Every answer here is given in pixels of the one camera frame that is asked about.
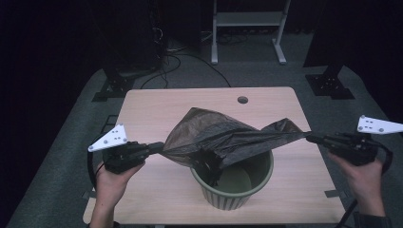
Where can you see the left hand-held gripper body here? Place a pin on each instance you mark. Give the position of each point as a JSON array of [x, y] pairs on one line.
[[123, 155]]

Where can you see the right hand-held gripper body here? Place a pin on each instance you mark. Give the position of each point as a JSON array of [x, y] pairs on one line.
[[355, 148]]

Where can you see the black plastic garbage bag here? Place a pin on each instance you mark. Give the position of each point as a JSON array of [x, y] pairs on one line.
[[221, 136]]

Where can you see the green plastic trash bin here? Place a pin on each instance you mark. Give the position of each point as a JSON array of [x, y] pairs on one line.
[[234, 196]]

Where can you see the person's left hand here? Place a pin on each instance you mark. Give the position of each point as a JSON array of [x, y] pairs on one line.
[[112, 186]]

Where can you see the person's right hand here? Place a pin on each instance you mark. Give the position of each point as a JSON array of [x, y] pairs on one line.
[[367, 182]]

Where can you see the black floor tape square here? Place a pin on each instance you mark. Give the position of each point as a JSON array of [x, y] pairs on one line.
[[111, 116]]

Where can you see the grey tape piece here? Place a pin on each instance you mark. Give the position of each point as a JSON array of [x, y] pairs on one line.
[[334, 193], [88, 194]]

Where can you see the black metal stand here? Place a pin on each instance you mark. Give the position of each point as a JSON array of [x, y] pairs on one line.
[[329, 84], [114, 87]]

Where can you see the dark equipment cabinet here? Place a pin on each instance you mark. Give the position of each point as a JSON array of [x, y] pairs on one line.
[[136, 38]]

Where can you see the white metal stand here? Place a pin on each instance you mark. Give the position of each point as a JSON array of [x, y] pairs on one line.
[[247, 18]]

